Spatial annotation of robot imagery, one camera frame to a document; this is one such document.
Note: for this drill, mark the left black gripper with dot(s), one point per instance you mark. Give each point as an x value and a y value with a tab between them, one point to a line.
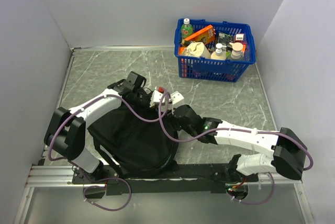
149	95

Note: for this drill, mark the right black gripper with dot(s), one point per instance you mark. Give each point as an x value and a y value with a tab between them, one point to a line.
171	119

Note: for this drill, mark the black student backpack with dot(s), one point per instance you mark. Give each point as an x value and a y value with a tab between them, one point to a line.
133	138

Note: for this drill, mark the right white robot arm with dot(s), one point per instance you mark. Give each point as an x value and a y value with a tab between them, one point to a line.
279	152

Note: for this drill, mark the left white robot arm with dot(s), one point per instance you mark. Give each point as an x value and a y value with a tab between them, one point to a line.
65	136

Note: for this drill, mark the beige crumpled paper bag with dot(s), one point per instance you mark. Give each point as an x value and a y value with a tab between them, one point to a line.
196	49

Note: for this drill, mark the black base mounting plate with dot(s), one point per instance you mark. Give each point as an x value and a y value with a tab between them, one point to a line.
211	177

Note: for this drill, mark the blue plastic shopping basket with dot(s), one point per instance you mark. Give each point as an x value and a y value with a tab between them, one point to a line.
216	70

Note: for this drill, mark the white pump lotion bottle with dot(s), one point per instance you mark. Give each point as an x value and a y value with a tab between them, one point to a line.
219	53

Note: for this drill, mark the green drink bottle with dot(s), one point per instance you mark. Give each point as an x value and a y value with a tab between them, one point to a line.
186	28

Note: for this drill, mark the beige cap pump bottle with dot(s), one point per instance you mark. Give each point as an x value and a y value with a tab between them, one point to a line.
237	51

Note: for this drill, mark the dark green packet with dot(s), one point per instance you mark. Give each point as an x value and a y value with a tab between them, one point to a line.
225	40

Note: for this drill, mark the orange snack box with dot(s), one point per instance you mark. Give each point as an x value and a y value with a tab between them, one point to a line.
205	35

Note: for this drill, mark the small white red box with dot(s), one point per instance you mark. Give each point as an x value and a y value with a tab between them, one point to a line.
239	37

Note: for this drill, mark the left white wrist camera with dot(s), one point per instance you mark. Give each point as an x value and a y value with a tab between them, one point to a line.
157	95

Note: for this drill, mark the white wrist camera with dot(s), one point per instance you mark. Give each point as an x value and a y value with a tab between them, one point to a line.
176	100
157	95

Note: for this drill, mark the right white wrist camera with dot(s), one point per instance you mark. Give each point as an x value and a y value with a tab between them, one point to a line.
176	100

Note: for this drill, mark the aluminium rail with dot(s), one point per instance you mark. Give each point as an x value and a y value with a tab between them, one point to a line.
63	176

